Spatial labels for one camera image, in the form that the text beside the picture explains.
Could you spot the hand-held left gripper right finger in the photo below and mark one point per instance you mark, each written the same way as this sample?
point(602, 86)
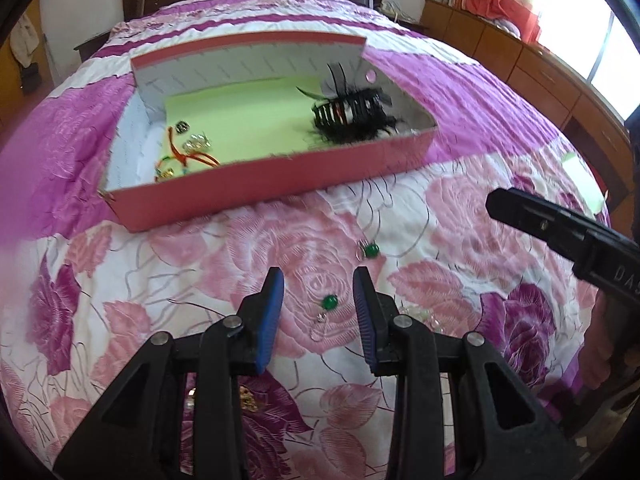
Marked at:
point(362, 320)

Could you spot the pink floral bedspread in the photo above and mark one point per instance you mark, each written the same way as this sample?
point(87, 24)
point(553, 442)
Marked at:
point(475, 125)

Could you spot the cream cloth bag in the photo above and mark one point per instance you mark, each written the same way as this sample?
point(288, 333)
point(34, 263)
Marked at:
point(21, 40)

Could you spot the wooden sideboard cabinet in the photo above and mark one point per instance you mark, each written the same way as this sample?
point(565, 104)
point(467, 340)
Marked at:
point(540, 75)

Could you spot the person's right hand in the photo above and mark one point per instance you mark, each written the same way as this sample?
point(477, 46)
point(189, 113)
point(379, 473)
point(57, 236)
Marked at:
point(617, 340)

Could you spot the window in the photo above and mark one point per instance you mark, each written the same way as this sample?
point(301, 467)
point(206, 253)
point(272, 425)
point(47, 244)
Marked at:
point(600, 35)

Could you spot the green bead earring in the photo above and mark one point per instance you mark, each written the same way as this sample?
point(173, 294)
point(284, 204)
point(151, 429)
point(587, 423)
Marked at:
point(370, 250)
point(328, 303)

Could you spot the clear crystal earring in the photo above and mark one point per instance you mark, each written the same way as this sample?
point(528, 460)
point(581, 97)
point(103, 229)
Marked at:
point(425, 317)

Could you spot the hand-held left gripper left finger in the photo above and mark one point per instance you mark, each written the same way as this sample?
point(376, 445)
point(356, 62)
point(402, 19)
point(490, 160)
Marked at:
point(267, 320)

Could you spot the pink cardboard box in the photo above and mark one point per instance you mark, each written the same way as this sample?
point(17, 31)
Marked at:
point(260, 195)

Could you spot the small green paper piece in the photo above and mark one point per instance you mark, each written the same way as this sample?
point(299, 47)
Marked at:
point(582, 180)

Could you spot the black feather hair claw clip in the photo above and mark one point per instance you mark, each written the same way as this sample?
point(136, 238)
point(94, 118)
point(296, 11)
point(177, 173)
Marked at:
point(350, 110)

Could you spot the black hanging bag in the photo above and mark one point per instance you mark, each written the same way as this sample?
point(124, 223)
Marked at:
point(31, 77)

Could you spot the light green paper sheet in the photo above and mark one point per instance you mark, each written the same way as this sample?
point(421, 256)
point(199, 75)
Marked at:
point(250, 115)

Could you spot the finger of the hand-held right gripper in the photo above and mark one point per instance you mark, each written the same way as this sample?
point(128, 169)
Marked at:
point(530, 215)

